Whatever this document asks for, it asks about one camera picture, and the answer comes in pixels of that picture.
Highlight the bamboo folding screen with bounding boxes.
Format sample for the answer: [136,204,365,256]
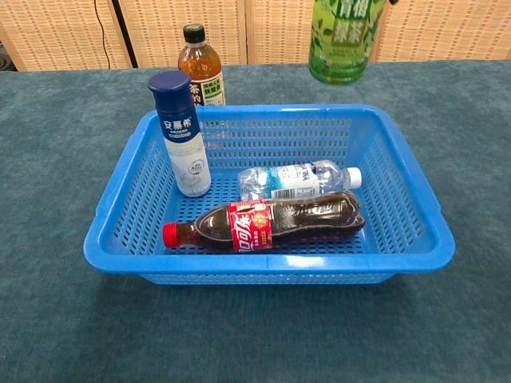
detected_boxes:
[0,0,511,73]

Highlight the green tea bottle green cap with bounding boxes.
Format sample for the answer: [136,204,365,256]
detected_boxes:
[307,0,385,85]

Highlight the teal table cloth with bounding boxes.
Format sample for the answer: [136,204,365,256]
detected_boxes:
[0,59,511,383]

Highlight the black tripod stand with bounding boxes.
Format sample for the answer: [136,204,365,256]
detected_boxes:
[110,0,139,69]

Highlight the brown tea bottle black cap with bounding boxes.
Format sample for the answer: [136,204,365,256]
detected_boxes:
[177,23,227,107]

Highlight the blue perforated plastic basket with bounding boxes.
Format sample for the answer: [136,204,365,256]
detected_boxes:
[82,104,457,286]

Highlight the small clear water bottle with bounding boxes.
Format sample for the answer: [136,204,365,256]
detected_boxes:
[237,159,363,203]

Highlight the thin black hanging cable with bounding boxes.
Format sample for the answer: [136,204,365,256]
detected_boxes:
[93,0,113,69]

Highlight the cola bottle red label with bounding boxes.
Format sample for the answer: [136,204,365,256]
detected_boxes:
[161,190,366,255]

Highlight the yogurt bottle blue cap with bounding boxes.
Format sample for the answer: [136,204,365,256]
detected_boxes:
[147,70,212,198]

